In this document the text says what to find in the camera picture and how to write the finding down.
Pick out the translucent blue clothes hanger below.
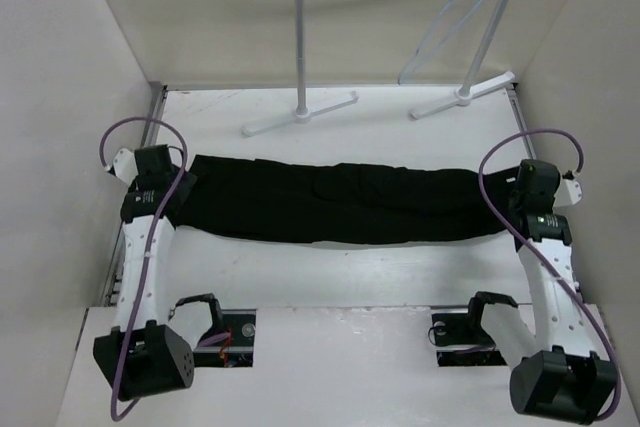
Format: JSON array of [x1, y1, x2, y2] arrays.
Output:
[[397, 0, 484, 85]]

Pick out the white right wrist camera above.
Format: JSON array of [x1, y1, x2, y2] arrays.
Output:
[[554, 171, 583, 209]]

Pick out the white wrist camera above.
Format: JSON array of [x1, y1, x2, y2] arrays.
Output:
[[105, 148, 138, 186], [554, 171, 583, 209]]

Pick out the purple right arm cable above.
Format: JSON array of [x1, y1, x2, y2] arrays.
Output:
[[478, 127, 622, 423]]

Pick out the white clothes rack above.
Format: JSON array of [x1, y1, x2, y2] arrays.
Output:
[[240, 0, 516, 138]]

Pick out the black trousers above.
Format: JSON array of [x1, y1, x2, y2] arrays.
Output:
[[176, 155, 517, 245]]

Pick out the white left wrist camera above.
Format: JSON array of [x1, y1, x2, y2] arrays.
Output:
[[105, 148, 138, 186]]

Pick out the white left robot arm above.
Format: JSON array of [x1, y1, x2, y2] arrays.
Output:
[[93, 145, 229, 402]]

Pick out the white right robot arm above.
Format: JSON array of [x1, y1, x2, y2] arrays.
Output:
[[463, 160, 619, 425]]

